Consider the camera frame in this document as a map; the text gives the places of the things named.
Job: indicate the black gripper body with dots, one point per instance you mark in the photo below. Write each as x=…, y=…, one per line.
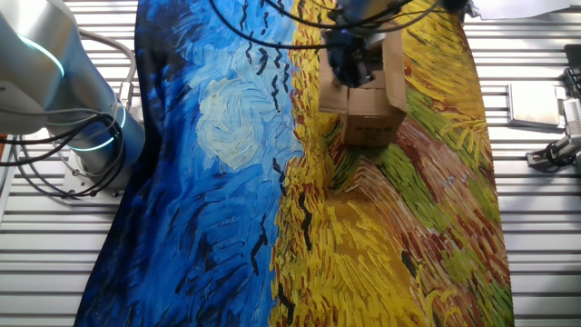
x=351, y=47

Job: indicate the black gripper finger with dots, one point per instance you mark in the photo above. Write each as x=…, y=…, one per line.
x=361, y=75
x=346, y=77

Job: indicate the brown cardboard box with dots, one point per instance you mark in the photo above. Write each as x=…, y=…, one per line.
x=370, y=118

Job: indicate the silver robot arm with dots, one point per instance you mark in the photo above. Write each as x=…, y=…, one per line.
x=45, y=82

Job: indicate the shiny metal plate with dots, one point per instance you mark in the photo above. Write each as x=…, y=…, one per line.
x=533, y=104

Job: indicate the painted wheat field cloth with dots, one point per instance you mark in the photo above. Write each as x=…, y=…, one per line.
x=204, y=204

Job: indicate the silver camera clamp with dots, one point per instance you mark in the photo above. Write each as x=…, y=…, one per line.
x=540, y=159

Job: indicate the silver ribbed camera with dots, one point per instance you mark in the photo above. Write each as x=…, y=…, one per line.
x=573, y=115

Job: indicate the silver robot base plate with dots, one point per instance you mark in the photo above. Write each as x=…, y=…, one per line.
x=72, y=181

